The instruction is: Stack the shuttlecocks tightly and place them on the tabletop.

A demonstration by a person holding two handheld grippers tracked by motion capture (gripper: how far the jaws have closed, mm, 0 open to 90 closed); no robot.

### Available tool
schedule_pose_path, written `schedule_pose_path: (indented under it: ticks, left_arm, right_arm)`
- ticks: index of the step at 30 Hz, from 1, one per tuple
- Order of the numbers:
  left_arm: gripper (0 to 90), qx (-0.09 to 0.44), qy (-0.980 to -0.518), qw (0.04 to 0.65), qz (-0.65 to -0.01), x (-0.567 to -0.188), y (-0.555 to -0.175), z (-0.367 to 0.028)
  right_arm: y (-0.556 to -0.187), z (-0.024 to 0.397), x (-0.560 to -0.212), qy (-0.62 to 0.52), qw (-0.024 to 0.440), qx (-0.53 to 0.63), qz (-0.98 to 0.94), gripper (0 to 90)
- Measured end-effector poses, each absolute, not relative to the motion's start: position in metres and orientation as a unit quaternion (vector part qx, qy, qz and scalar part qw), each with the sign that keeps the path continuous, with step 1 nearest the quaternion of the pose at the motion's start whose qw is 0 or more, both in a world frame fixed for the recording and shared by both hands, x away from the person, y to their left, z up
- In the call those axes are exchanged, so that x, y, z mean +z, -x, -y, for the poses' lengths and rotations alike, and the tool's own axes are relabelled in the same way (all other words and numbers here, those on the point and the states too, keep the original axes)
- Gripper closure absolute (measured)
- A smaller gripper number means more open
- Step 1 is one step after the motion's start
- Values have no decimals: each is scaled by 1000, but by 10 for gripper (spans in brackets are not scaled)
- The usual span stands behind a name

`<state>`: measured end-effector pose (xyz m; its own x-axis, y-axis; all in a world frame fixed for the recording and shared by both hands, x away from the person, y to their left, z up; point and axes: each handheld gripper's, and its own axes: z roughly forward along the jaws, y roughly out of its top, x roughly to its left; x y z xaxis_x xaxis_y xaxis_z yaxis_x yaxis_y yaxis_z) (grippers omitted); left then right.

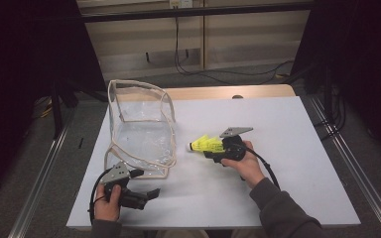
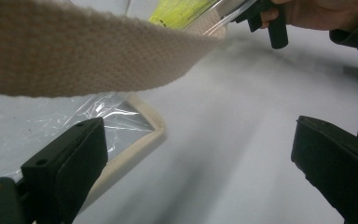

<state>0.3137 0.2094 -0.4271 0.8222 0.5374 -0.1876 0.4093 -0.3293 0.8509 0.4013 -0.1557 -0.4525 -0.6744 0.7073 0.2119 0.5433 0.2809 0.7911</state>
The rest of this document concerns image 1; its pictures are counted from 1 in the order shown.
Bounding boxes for person's left hand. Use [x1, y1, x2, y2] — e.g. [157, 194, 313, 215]
[93, 182, 123, 222]

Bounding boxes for aluminium floor rail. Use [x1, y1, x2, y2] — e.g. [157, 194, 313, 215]
[309, 95, 381, 238]
[8, 108, 75, 238]

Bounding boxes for left hand-held gripper cable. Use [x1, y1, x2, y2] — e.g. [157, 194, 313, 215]
[88, 168, 113, 226]

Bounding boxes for beige wooden cabinet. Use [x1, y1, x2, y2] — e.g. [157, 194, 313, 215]
[77, 0, 312, 80]

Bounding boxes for black socket cable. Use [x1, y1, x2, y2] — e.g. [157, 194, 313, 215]
[174, 7, 296, 85]

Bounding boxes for person's right hand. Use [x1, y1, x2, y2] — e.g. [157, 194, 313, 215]
[220, 140, 266, 190]

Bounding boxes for white wall socket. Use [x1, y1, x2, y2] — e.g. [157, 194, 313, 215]
[169, 0, 193, 9]

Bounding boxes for hand-held gripper cable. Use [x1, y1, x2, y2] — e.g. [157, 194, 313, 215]
[88, 168, 113, 226]
[244, 147, 282, 191]

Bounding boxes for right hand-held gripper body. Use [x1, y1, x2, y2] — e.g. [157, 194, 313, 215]
[211, 126, 254, 165]

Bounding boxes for black metal stand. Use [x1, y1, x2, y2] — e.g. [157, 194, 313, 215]
[50, 78, 80, 140]

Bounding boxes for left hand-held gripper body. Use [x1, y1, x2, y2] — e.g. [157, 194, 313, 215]
[100, 160, 149, 210]

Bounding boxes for right hand-held gripper cable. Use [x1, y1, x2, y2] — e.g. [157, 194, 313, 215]
[244, 147, 282, 191]

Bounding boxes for yellow floor cable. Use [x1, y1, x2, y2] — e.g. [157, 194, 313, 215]
[39, 98, 56, 118]

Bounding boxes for transparent bag with beige trim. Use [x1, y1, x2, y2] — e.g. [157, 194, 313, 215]
[102, 78, 179, 180]

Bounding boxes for black curtain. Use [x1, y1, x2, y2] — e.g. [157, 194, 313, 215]
[0, 0, 108, 206]
[291, 0, 381, 163]

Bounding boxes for black floor cables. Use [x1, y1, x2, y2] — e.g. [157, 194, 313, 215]
[314, 85, 348, 142]

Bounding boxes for white table sheet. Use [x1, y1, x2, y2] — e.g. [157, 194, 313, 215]
[65, 95, 361, 230]

